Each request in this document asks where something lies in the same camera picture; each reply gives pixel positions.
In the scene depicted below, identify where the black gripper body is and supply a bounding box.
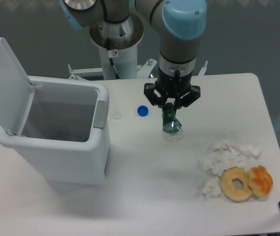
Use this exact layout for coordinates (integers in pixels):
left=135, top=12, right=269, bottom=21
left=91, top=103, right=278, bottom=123
left=155, top=66, right=193, bottom=101

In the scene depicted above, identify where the white trash can lid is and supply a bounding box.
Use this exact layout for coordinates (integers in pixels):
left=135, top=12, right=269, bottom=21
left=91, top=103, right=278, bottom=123
left=0, top=37, right=42, bottom=135

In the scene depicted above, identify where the orange glazed pastry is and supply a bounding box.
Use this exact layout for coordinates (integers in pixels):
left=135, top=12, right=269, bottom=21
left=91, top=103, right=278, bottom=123
left=248, top=165, right=273, bottom=197

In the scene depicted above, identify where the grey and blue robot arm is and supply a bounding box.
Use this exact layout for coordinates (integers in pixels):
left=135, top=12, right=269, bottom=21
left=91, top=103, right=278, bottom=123
left=60, top=0, right=207, bottom=109

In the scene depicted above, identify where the white trash can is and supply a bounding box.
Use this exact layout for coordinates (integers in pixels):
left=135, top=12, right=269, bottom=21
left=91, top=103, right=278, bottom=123
left=0, top=76, right=110, bottom=185

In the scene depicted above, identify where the green label plastic bottle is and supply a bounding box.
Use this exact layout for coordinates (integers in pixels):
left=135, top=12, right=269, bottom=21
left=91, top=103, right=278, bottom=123
left=162, top=102, right=184, bottom=142

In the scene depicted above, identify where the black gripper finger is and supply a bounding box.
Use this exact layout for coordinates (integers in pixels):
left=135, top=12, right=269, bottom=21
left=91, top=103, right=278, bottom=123
left=144, top=83, right=167, bottom=108
left=178, top=86, right=201, bottom=109

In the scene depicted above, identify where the blue bottle cap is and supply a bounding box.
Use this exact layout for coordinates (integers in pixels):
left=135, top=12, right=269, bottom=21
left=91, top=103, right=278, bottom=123
left=137, top=105, right=149, bottom=117

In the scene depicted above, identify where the white bottle cap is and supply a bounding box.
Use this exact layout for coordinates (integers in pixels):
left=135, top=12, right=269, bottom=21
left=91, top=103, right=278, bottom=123
left=112, top=111, right=122, bottom=119

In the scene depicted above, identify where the plain ring donut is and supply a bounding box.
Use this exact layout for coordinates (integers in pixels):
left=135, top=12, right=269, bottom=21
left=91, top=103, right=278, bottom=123
left=220, top=168, right=252, bottom=202

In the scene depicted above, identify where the small crumpled white tissue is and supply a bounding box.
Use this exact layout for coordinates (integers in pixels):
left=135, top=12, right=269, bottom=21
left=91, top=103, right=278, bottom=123
left=199, top=177, right=221, bottom=201

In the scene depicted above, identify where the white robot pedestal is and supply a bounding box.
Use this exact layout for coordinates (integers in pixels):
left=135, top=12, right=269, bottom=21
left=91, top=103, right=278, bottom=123
left=67, top=17, right=160, bottom=81

